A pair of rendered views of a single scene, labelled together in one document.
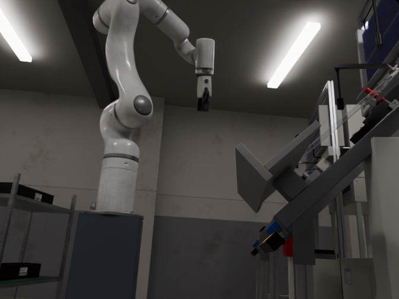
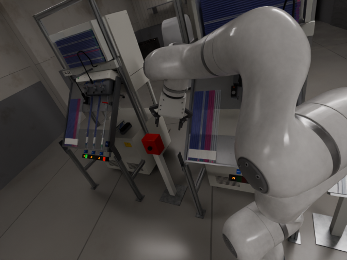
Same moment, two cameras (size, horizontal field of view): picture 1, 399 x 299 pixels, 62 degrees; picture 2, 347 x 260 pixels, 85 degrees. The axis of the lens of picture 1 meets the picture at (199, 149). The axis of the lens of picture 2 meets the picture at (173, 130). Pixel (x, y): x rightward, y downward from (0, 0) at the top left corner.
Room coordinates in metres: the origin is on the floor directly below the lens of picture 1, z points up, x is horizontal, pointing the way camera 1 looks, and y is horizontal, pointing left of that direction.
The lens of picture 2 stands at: (1.10, 0.60, 1.65)
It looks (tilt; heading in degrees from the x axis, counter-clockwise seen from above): 32 degrees down; 297
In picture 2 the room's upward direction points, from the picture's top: 18 degrees counter-clockwise
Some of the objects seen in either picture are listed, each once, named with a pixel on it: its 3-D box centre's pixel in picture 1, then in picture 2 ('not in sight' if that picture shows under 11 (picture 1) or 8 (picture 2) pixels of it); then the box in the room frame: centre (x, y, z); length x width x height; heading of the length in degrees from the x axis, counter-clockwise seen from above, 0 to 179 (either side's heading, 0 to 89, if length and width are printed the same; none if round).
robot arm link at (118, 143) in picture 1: (120, 131); (254, 239); (1.11, 0.28, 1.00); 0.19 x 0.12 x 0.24; 41
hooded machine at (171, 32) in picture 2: not in sight; (183, 53); (2.41, -3.62, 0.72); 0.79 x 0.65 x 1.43; 95
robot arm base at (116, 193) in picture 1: (117, 188); not in sight; (1.09, 0.26, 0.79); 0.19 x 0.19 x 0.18
